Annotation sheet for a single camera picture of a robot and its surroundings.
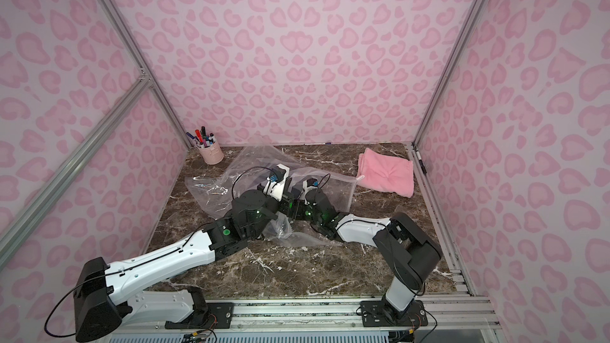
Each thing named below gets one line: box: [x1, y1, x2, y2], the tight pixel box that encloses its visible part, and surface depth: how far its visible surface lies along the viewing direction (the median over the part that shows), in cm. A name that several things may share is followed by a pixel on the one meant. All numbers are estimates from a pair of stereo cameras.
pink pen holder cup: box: [195, 139, 225, 166], surface depth 112 cm
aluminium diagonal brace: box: [0, 73, 154, 264], surface depth 69 cm
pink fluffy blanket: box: [356, 147, 415, 198], surface depth 105 cm
